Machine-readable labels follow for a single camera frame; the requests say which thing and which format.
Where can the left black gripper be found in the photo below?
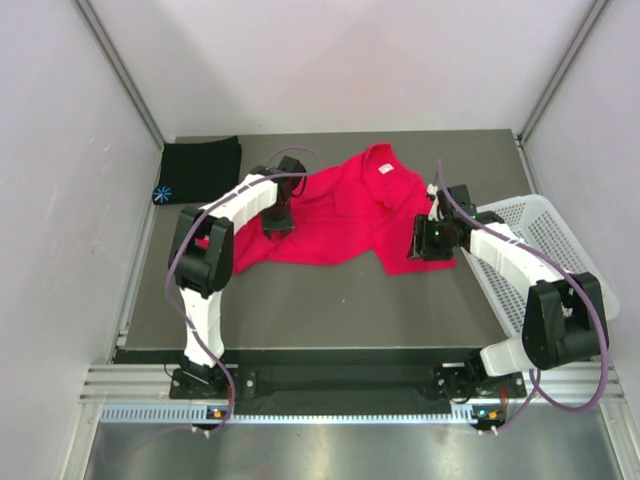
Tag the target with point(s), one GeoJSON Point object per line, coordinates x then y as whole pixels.
{"type": "Point", "coordinates": [283, 226]}

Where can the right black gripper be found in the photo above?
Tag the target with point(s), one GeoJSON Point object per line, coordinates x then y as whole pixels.
{"type": "Point", "coordinates": [421, 245]}

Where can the red polo shirt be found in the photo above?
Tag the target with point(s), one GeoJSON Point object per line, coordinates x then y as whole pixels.
{"type": "Point", "coordinates": [367, 203]}

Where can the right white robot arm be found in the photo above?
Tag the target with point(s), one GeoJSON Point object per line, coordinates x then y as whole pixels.
{"type": "Point", "coordinates": [564, 319]}

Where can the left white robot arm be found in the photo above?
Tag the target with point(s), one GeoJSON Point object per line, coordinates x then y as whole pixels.
{"type": "Point", "coordinates": [201, 264]}

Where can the folded black t shirt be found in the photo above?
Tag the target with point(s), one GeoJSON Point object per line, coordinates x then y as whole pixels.
{"type": "Point", "coordinates": [198, 172]}

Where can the white plastic basket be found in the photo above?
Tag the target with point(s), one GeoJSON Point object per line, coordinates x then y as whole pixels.
{"type": "Point", "coordinates": [534, 219]}

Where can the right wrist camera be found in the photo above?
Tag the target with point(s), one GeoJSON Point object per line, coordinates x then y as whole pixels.
{"type": "Point", "coordinates": [435, 212]}

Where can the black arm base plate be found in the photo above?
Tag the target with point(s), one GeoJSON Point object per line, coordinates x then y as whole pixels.
{"type": "Point", "coordinates": [441, 381]}

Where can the aluminium front rail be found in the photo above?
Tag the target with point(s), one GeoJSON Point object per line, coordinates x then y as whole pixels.
{"type": "Point", "coordinates": [570, 384]}

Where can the slotted grey cable duct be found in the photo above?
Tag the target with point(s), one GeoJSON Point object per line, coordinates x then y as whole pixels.
{"type": "Point", "coordinates": [212, 414]}

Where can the right aluminium frame post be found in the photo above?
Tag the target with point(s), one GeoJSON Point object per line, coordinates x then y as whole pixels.
{"type": "Point", "coordinates": [587, 25]}

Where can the aluminium frame post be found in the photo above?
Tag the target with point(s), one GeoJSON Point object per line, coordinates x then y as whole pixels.
{"type": "Point", "coordinates": [587, 25]}
{"type": "Point", "coordinates": [110, 52]}

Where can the left aluminium frame post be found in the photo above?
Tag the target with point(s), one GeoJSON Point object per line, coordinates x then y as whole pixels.
{"type": "Point", "coordinates": [110, 52]}

